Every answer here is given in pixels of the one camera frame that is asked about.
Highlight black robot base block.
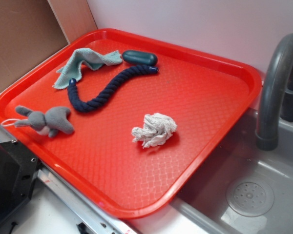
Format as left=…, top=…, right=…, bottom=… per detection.
left=0, top=140, right=41, bottom=227

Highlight crumpled white paper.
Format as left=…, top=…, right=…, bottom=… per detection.
left=131, top=113, right=177, bottom=149

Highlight red plastic tray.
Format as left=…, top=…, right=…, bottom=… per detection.
left=0, top=29, right=262, bottom=219

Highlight dark green oval capsule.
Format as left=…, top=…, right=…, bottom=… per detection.
left=122, top=50, right=158, bottom=66

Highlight light teal cloth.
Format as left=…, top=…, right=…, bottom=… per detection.
left=53, top=48, right=123, bottom=90

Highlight grey plush bunny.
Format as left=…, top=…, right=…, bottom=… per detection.
left=14, top=106, right=74, bottom=138

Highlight grey plastic sink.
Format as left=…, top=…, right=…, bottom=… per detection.
left=172, top=109, right=293, bottom=234

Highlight round sink drain cover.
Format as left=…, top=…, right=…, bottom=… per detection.
left=226, top=176, right=274, bottom=217

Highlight grey plastic faucet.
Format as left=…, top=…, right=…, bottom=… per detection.
left=255, top=33, right=293, bottom=151

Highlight brown cardboard panel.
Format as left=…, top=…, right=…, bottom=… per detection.
left=0, top=0, right=97, bottom=93

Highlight dark blue twisted rope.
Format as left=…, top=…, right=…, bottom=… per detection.
left=67, top=65, right=160, bottom=113

